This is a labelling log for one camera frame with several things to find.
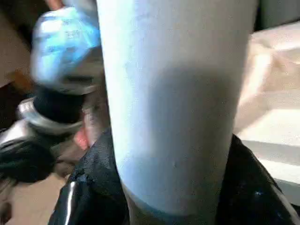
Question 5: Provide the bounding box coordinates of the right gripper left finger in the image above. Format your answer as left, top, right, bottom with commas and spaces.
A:
47, 127, 131, 225

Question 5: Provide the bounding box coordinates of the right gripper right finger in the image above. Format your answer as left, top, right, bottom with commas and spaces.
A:
217, 133, 300, 225

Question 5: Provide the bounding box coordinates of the white plastic table top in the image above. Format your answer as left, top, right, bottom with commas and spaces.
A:
233, 21, 300, 194

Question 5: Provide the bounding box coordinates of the white plastic table leg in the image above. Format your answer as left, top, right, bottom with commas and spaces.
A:
96, 0, 259, 225

